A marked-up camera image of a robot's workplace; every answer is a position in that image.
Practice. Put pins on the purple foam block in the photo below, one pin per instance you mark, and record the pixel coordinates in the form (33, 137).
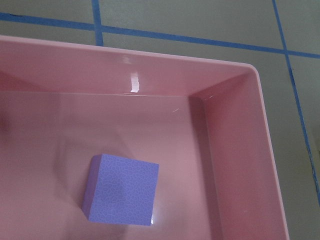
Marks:
(120, 190)

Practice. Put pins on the pink plastic bin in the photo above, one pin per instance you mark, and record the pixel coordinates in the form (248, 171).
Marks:
(202, 121)

